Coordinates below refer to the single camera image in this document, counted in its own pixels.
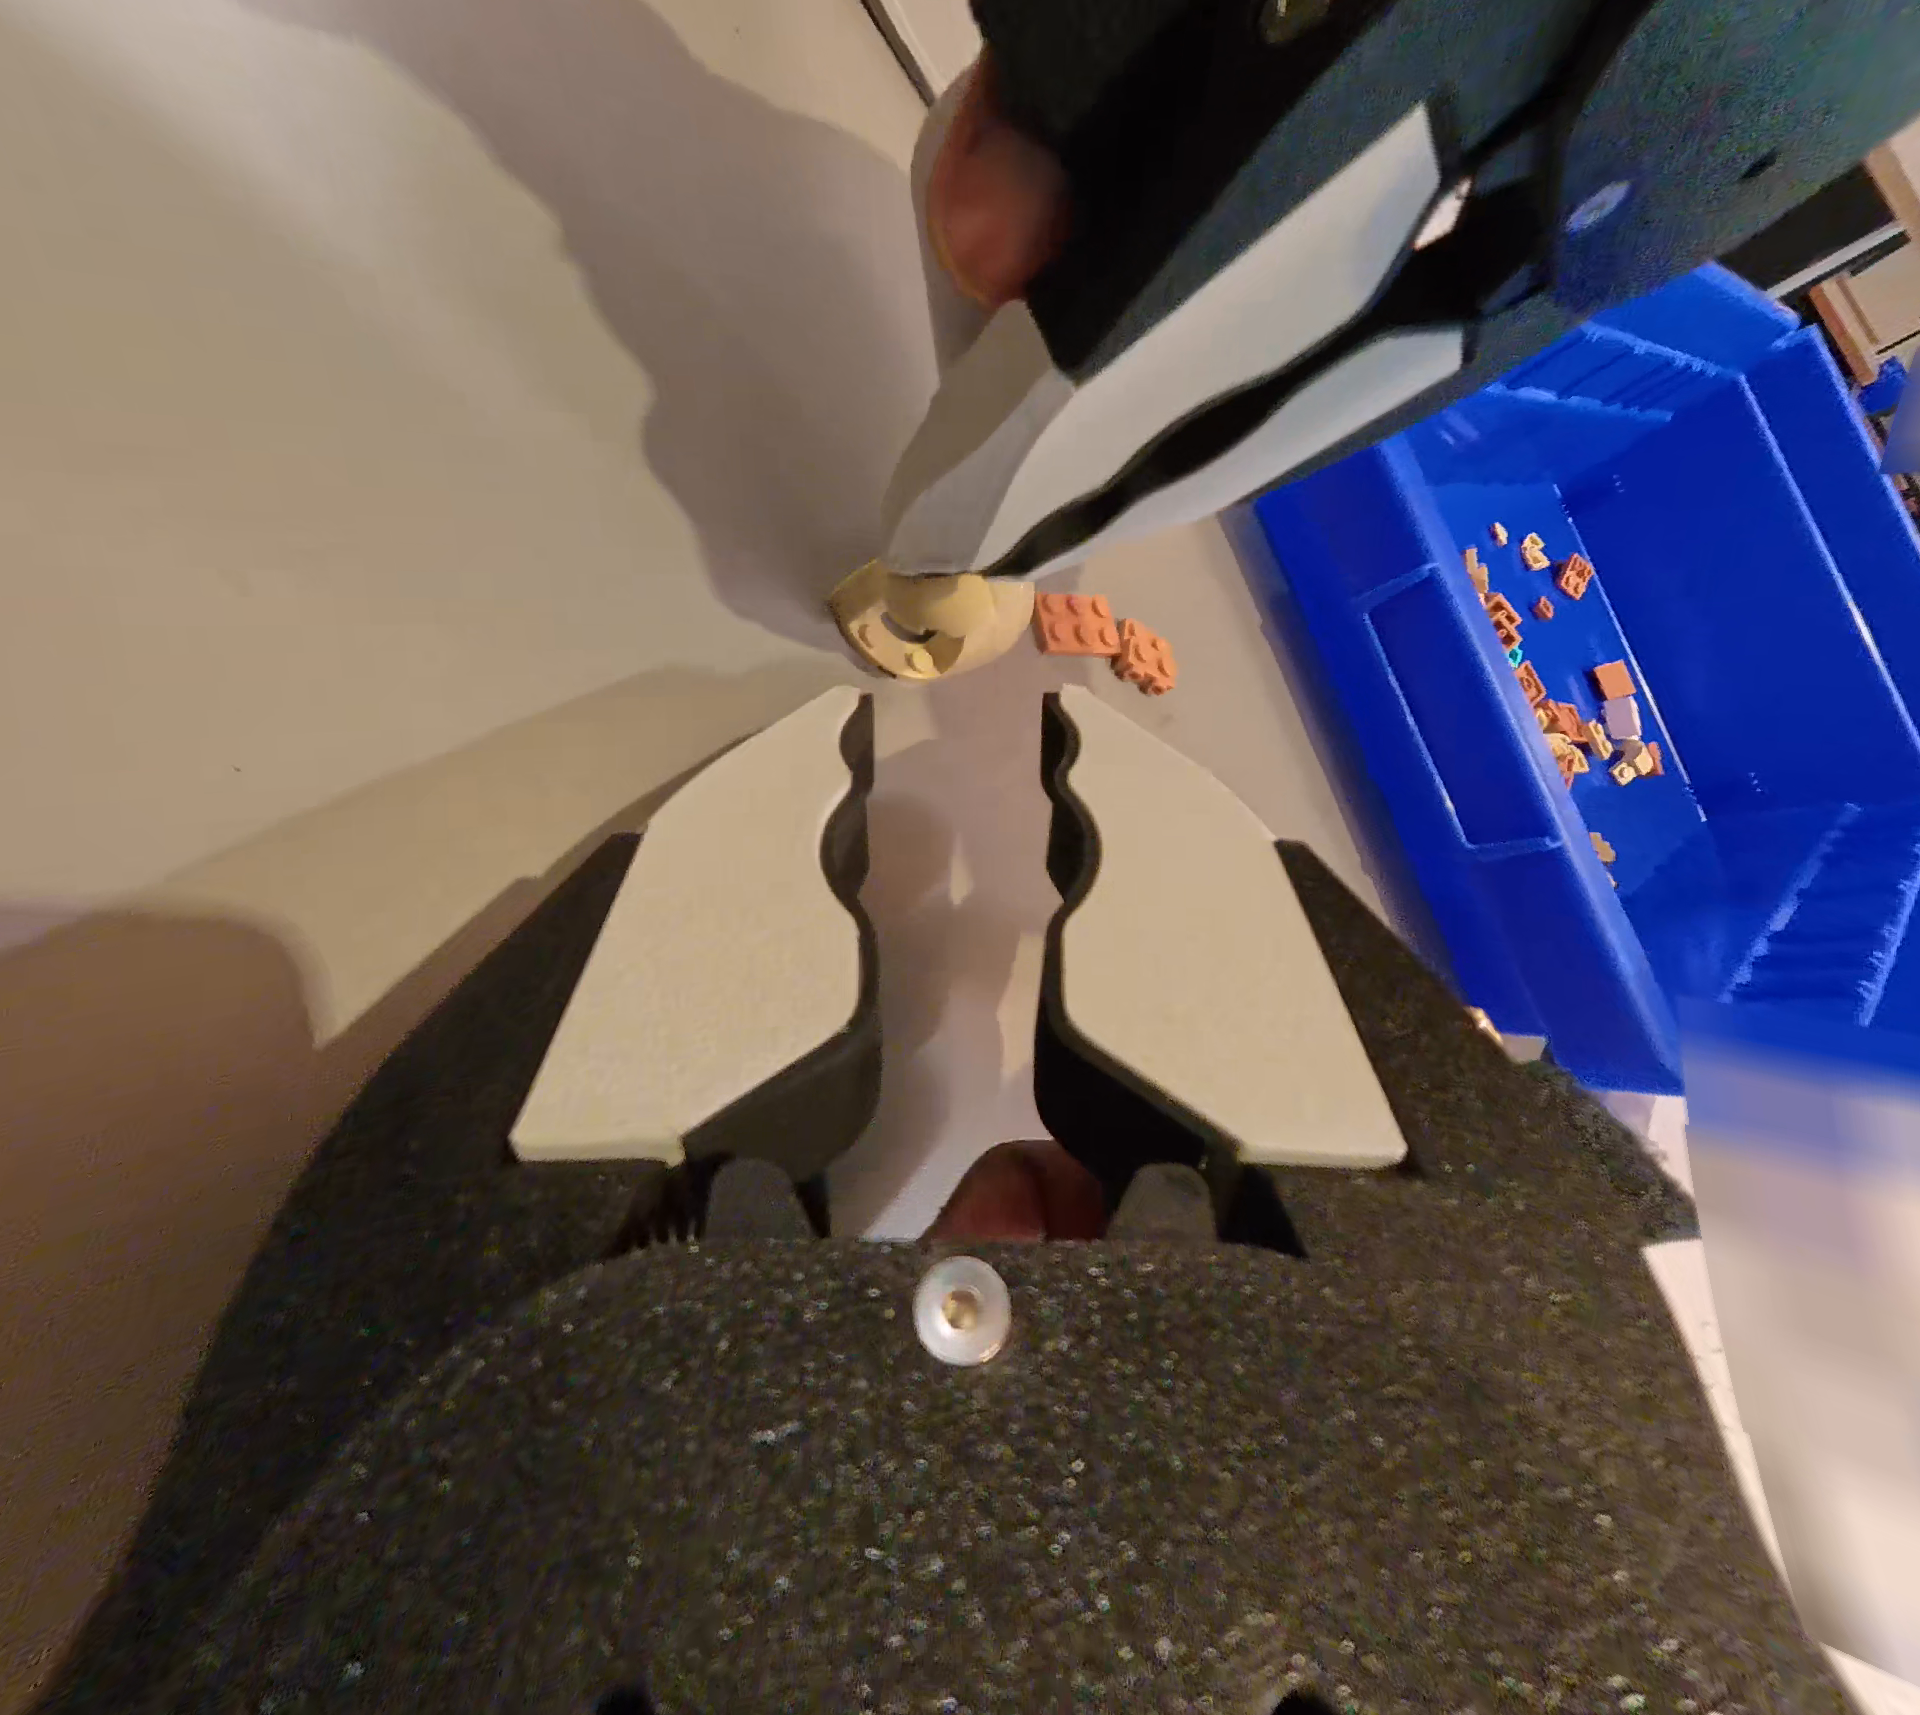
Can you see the reddish brown stacked small plates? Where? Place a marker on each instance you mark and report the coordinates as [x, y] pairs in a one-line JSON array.
[[1144, 659]]

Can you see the reddish brown six-stud plate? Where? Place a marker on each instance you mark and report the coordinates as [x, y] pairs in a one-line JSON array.
[[1074, 624]]

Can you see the blue plastic bin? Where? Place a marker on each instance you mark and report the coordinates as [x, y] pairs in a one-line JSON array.
[[1725, 546]]

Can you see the person's left hand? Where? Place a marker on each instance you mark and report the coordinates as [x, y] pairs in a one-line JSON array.
[[992, 203]]

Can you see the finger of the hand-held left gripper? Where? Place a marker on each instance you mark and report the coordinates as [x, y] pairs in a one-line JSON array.
[[1319, 424], [1170, 365]]

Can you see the person's right hand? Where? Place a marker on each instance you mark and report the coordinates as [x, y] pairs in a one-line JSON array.
[[1020, 1198]]

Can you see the grey desk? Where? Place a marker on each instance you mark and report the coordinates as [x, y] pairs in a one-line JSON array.
[[302, 321]]

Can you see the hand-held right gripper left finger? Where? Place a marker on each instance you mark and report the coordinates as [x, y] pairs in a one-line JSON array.
[[704, 996]]

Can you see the tan curved brick assembly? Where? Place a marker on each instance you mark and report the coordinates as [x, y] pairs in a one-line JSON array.
[[931, 629]]

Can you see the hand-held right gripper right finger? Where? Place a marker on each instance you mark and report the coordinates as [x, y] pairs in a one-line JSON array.
[[1214, 1011]]

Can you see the pile of tan brown bricks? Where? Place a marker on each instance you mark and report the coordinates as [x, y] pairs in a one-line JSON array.
[[1575, 695]]

